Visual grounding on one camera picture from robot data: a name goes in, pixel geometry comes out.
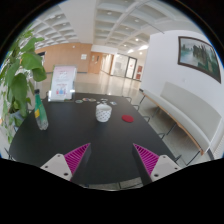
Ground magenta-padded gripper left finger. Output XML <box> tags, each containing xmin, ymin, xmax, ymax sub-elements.
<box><xmin>39</xmin><ymin>142</ymin><xmax>93</xmax><ymax>186</ymax></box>

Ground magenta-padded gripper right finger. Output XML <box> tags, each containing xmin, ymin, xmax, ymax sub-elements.
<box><xmin>131</xmin><ymin>142</ymin><xmax>183</xmax><ymax>187</ymax></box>

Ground green plastic drink bottle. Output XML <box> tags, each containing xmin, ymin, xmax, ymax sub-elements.
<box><xmin>33</xmin><ymin>88</ymin><xmax>50</xmax><ymax>131</ymax></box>

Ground black metal chairs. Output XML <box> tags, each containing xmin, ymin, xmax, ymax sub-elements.
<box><xmin>123</xmin><ymin>95</ymin><xmax>183</xmax><ymax>164</ymax></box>

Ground flat round red coaster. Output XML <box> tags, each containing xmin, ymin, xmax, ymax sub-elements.
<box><xmin>121</xmin><ymin>114</ymin><xmax>135</xmax><ymax>124</ymax></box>

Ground white black-dotted mug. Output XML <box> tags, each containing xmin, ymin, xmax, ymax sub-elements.
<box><xmin>95</xmin><ymin>102</ymin><xmax>113</xmax><ymax>123</ymax></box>

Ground long white bench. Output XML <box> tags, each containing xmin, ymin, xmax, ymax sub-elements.
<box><xmin>139</xmin><ymin>81</ymin><xmax>224</xmax><ymax>167</ymax></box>

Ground clear acrylic sign holder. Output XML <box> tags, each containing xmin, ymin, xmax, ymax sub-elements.
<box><xmin>47</xmin><ymin>65</ymin><xmax>78</xmax><ymax>103</ymax></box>

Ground green leafy potted plant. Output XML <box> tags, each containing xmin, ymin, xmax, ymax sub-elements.
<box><xmin>0</xmin><ymin>28</ymin><xmax>48</xmax><ymax>144</ymax></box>

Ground glass entrance door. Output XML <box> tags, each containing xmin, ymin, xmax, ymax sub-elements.
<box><xmin>111</xmin><ymin>53</ymin><xmax>138</xmax><ymax>80</ymax></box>

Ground wooden double door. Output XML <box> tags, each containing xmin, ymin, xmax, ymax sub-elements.
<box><xmin>88</xmin><ymin>52</ymin><xmax>104</xmax><ymax>75</ymax></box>

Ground framed landscape painting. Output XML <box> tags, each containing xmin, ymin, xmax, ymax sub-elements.
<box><xmin>177</xmin><ymin>35</ymin><xmax>222</xmax><ymax>84</ymax></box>

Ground recessed ceiling lights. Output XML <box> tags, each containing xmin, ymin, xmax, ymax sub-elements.
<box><xmin>49</xmin><ymin>9</ymin><xmax>151</xmax><ymax>54</ymax></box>

